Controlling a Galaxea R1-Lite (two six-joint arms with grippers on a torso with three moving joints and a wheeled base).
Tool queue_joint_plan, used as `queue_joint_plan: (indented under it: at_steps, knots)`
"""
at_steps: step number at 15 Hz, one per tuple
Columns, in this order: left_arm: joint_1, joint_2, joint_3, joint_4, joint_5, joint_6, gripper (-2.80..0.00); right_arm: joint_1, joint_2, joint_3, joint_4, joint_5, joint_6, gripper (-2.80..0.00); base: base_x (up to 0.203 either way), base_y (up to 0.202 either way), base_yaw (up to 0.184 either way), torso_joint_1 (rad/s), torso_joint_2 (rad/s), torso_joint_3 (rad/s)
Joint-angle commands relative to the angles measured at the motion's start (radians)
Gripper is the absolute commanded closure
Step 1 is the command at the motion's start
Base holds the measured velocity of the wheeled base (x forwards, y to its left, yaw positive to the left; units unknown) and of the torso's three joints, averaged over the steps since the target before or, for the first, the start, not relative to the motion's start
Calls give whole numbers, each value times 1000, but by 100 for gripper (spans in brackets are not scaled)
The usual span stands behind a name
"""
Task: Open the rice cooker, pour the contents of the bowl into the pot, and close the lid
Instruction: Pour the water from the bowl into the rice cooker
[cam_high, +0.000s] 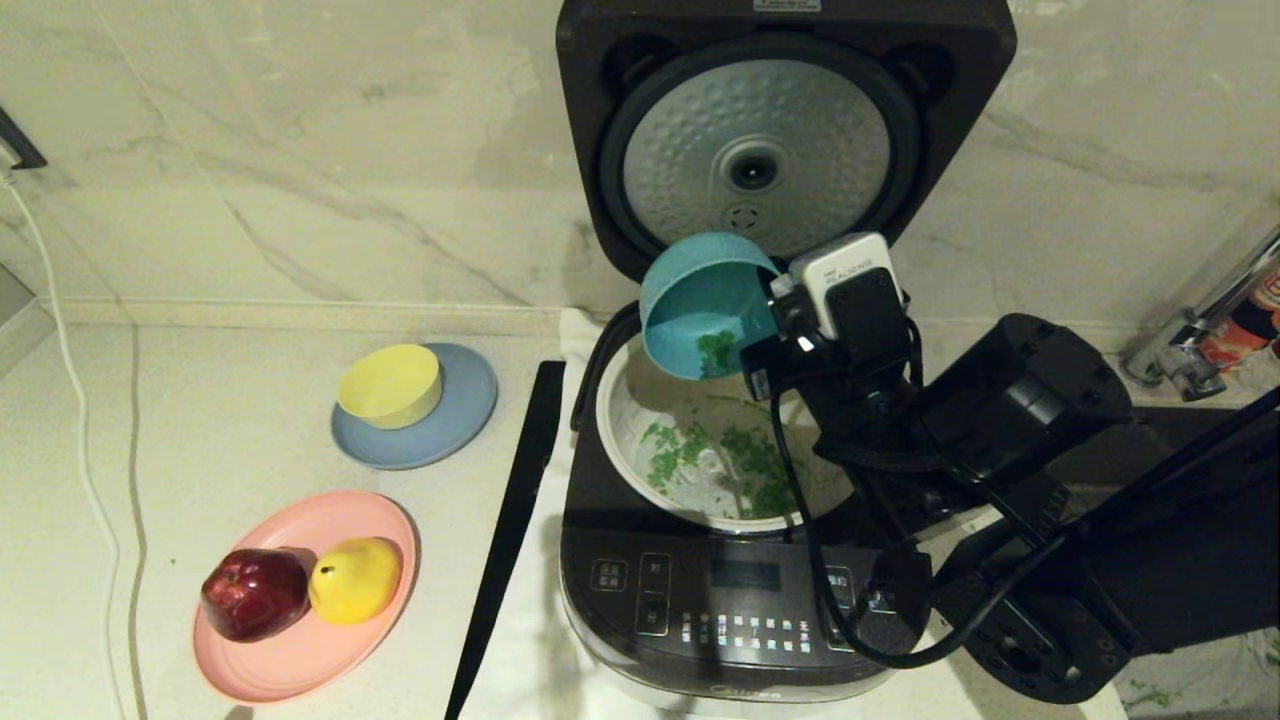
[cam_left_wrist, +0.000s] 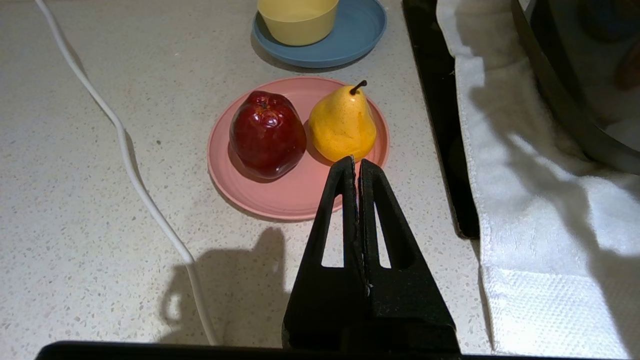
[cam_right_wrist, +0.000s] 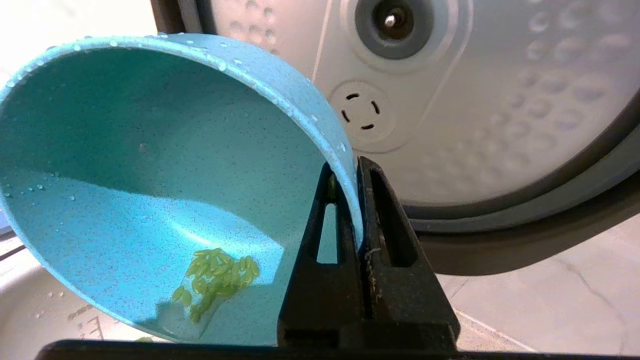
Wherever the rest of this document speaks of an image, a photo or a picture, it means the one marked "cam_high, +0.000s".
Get red apple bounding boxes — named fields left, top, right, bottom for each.
left=201, top=546, right=314, bottom=643

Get chopped green vegetables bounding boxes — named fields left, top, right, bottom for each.
left=640, top=330, right=801, bottom=519

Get blue plate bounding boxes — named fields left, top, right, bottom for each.
left=331, top=342, right=499, bottom=471

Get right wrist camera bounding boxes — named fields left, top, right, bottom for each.
left=770, top=232, right=906, bottom=343

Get dark grey rice cooker base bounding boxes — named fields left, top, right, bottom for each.
left=558, top=295, right=936, bottom=717

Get chrome faucet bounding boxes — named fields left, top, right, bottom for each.
left=1125, top=225, right=1280, bottom=399

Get yellow pear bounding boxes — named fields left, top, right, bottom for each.
left=308, top=536, right=404, bottom=626

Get white inner pot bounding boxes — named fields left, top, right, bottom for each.
left=596, top=330, right=856, bottom=533

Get pink plate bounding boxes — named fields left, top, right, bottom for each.
left=194, top=489, right=420, bottom=703

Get black flat strip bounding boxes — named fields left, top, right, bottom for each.
left=444, top=360, right=568, bottom=720

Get teal bowl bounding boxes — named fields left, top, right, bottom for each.
left=639, top=232, right=783, bottom=381

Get dark grey rice cooker lid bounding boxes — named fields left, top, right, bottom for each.
left=555, top=0, right=1018, bottom=286

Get white cloth with green bits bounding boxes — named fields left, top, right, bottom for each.
left=1110, top=625, right=1280, bottom=720

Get small bottle with red label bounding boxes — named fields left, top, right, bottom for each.
left=1200, top=265, right=1280, bottom=371

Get yellow bowl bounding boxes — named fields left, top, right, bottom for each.
left=336, top=343, right=444, bottom=431

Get white cable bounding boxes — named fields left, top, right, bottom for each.
left=0, top=165, right=136, bottom=720

